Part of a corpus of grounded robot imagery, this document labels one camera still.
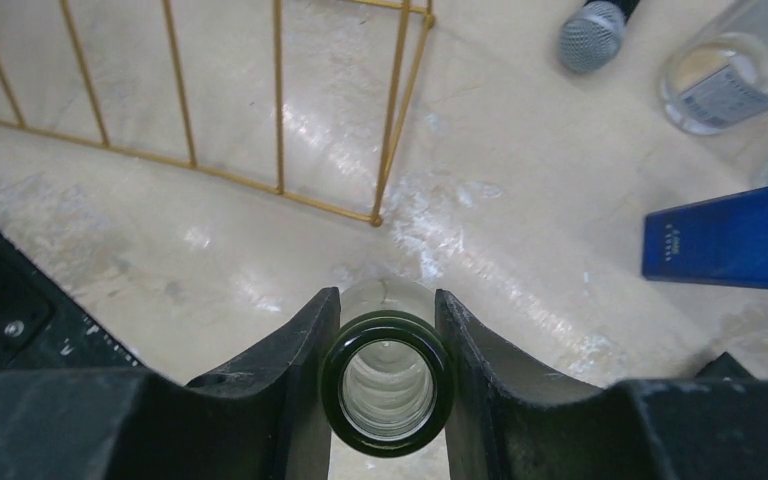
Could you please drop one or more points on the blue square bottle silver cap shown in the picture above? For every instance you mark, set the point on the blue square bottle silver cap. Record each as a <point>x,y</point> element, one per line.
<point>721,241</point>

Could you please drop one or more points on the clear bottle dark label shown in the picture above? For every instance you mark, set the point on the clear bottle dark label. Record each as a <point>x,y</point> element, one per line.
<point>387,382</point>

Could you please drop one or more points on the clear round glass bottle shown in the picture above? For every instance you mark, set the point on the clear round glass bottle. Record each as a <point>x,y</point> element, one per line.
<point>719,78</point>

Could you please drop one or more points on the gold wire wine rack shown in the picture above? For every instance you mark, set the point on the gold wire wine rack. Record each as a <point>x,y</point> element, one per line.
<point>414,25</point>

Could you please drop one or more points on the black handheld microphone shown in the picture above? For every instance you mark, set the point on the black handheld microphone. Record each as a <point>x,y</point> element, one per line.
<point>593,35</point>

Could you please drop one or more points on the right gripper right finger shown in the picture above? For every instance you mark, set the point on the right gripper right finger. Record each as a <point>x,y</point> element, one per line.
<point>514,417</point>

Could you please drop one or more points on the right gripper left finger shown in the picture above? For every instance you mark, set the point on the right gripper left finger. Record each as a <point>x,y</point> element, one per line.
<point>75,404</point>

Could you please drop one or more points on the black white chessboard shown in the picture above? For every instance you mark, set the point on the black white chessboard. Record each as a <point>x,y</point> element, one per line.
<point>725,367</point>

